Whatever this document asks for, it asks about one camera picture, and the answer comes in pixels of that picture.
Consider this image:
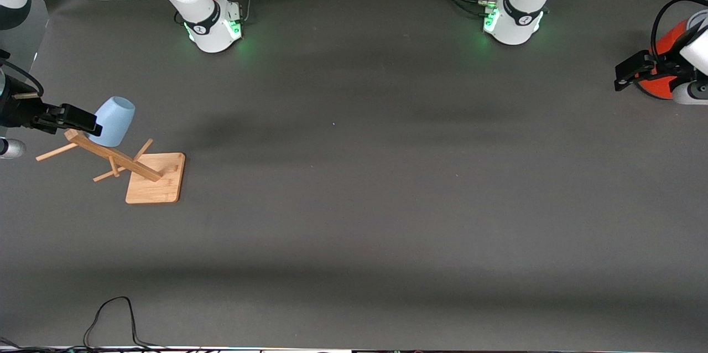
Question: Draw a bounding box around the light blue cup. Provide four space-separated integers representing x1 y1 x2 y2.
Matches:
93 96 136 147

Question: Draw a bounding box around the wooden cup rack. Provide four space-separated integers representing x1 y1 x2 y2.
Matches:
36 129 186 204

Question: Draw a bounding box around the orange cylinder with grey lid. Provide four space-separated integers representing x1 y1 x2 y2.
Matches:
633 18 695 101

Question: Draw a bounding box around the dark grey table mat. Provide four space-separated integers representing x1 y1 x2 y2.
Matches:
0 0 708 351

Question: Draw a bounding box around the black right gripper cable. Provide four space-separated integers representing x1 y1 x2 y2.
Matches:
0 59 45 97

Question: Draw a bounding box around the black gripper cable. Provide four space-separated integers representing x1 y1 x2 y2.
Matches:
650 0 708 63
0 59 45 97

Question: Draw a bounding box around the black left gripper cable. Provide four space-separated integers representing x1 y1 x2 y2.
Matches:
650 0 708 63

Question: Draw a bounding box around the thin black looped cable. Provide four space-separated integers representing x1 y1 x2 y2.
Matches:
83 296 166 351

